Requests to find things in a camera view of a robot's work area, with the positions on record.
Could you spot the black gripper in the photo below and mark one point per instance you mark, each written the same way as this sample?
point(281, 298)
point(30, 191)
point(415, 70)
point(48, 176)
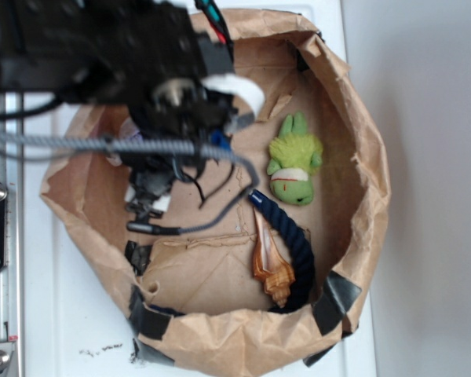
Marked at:
point(187, 124)

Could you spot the white paper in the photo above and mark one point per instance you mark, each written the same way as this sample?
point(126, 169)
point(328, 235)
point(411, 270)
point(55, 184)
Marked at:
point(129, 131)

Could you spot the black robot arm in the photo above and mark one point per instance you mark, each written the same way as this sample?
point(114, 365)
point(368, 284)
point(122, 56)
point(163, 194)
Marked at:
point(104, 52)

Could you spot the green plush toy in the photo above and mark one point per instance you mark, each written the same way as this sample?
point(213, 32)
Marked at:
point(296, 155)

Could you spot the orange conch shell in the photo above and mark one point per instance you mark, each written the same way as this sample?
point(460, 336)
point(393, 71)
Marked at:
point(269, 267)

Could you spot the brown paper bag bin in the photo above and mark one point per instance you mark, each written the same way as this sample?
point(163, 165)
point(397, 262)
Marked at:
point(193, 300)

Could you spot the aluminium frame rail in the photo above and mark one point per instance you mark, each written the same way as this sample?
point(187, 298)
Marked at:
point(11, 295)

